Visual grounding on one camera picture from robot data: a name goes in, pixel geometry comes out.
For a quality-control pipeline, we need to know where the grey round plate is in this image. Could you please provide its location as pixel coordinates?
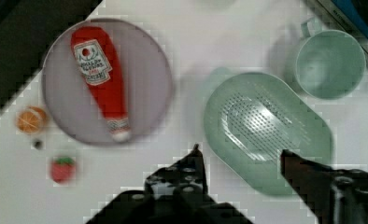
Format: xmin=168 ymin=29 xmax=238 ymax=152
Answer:
xmin=41 ymin=19 xmax=174 ymax=147

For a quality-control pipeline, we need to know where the green plastic strainer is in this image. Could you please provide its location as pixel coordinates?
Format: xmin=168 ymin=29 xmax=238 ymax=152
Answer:
xmin=203 ymin=67 xmax=333 ymax=196

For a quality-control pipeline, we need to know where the orange slice toy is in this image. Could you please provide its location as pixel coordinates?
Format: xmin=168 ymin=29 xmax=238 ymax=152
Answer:
xmin=15 ymin=106 xmax=48 ymax=134

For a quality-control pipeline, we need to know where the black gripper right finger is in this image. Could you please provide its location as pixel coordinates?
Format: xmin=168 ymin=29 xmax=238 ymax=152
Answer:
xmin=280 ymin=149 xmax=368 ymax=224

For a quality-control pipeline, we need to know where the green plastic mug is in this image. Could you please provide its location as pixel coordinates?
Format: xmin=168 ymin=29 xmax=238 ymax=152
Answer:
xmin=284 ymin=18 xmax=366 ymax=100

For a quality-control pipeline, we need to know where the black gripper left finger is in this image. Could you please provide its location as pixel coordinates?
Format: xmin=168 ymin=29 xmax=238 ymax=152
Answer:
xmin=144 ymin=144 xmax=208 ymax=200

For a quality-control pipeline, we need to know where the red plush ketchup bottle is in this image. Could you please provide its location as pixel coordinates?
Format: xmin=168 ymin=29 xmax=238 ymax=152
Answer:
xmin=70 ymin=26 xmax=131 ymax=142

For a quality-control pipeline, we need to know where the red strawberry toy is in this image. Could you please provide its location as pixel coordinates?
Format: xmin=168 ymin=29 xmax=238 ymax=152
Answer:
xmin=50 ymin=157 xmax=77 ymax=184

